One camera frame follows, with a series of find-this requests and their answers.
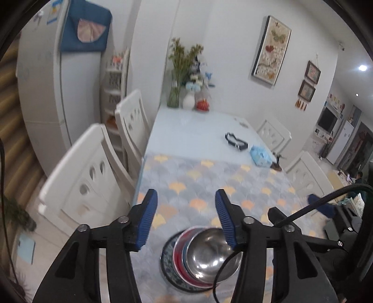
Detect white refrigerator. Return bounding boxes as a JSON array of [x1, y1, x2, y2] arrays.
[[16, 1, 102, 176]]

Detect red ornament jar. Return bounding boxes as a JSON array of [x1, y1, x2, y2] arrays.
[[196, 99, 210, 112]]

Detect black cable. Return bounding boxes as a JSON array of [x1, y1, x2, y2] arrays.
[[212, 183, 373, 303]]

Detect white chair right near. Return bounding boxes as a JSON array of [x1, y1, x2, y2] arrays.
[[284, 151, 334, 207]]

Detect white dining chair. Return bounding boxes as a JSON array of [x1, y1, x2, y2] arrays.
[[38, 124, 136, 235], [114, 89, 150, 180]]

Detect small framed picture lower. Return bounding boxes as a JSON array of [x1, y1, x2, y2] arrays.
[[298, 80, 315, 102]]

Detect white dining chair far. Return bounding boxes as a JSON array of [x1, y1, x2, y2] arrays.
[[114, 89, 150, 180]]

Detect small framed picture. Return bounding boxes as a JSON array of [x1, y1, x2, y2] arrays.
[[305, 61, 321, 85], [298, 80, 315, 102]]

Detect small framed picture upper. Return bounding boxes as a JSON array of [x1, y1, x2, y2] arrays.
[[305, 61, 321, 85]]

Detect white chair right far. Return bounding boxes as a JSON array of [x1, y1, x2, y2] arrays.
[[257, 117, 292, 153]]

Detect large framed picture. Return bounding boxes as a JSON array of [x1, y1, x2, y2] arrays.
[[252, 15, 291, 86]]

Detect blue tissue pack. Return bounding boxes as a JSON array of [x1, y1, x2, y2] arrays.
[[250, 145, 273, 167]]

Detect glass vase green stems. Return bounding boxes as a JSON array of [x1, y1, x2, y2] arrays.
[[167, 37, 204, 108]]

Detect orange hanging ornament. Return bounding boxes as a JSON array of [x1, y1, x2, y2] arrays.
[[295, 98, 308, 111]]

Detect scallop pattern tablecloth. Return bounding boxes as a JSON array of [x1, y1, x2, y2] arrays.
[[131, 153, 308, 302]]

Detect blue fridge cover cloth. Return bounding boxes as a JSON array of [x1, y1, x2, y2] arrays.
[[60, 1, 112, 52]]

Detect blue steel bowl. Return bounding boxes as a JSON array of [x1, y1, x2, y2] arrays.
[[181, 227, 233, 284]]

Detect black plastic frame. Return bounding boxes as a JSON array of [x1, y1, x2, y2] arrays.
[[224, 133, 249, 152]]

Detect white vase blue flowers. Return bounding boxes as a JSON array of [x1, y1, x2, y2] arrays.
[[181, 55, 215, 111]]

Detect blue patterned plate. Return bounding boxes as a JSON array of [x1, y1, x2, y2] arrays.
[[160, 231, 212, 293]]

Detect television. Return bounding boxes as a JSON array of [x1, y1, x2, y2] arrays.
[[317, 107, 338, 133]]

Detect white shelf rack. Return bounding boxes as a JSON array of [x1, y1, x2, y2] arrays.
[[100, 48, 130, 157]]

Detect red steel bowl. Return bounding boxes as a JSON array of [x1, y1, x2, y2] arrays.
[[172, 226, 212, 290]]

